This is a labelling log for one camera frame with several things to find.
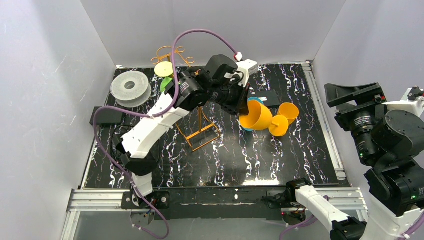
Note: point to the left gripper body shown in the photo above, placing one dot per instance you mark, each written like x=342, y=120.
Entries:
x=240, y=100

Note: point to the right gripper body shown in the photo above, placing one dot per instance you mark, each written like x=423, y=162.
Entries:
x=346, y=110

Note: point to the blue wine glass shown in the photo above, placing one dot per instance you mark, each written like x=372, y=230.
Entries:
x=253, y=99

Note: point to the orange wine glass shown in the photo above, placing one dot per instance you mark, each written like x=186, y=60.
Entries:
x=289, y=110
x=277, y=125

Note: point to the green wine glass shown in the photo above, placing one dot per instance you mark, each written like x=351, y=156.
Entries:
x=165, y=71

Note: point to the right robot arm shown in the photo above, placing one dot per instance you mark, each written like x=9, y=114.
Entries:
x=387, y=136

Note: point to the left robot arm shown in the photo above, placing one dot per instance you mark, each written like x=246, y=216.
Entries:
x=222, y=81

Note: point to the black flat box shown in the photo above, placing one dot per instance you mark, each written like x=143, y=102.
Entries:
x=269, y=98

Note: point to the white filament spool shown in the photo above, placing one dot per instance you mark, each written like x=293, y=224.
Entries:
x=131, y=89

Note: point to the black power brick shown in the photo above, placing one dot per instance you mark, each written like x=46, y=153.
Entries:
x=109, y=117

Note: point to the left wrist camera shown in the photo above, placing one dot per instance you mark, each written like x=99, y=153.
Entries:
x=246, y=67

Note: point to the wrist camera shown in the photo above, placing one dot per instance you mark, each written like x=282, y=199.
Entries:
x=246, y=67
x=412, y=102

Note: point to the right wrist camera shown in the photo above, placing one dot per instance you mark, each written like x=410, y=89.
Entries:
x=412, y=102

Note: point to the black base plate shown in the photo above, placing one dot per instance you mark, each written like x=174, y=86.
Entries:
x=243, y=202

